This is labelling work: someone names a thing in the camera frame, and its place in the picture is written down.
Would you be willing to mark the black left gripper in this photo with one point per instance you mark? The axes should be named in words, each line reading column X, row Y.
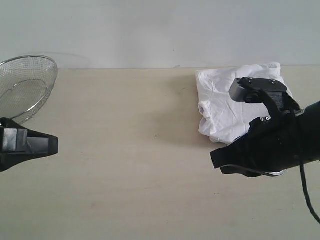
column 19, row 144

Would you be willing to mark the metal wire mesh basket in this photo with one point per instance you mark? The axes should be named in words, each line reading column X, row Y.
column 26, row 83

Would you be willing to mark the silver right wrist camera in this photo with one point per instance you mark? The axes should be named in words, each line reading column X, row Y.
column 269, row 92

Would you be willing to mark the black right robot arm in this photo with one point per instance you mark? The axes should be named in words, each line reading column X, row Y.
column 309, row 132

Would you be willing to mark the white t-shirt with red logo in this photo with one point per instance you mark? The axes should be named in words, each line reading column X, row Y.
column 224, row 120

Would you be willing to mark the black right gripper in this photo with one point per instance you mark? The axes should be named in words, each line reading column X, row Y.
column 270, row 147

